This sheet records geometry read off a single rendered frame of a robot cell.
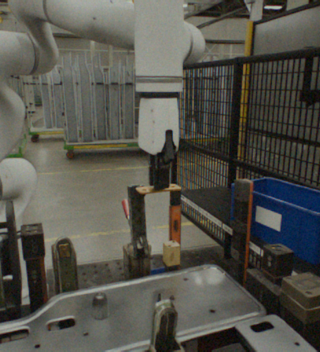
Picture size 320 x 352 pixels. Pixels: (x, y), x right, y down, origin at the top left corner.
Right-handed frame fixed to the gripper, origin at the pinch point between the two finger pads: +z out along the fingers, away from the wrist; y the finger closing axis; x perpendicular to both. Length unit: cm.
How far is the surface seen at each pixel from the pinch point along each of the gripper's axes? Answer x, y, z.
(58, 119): 65, -950, 80
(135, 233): -1.1, -13.4, 17.3
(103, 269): 2, -70, 58
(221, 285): 15.6, -0.4, 27.6
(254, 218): 34.8, -15.7, 19.5
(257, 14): 404, -549, -139
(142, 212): 1.1, -14.5, 12.5
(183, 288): 6.8, -2.5, 27.5
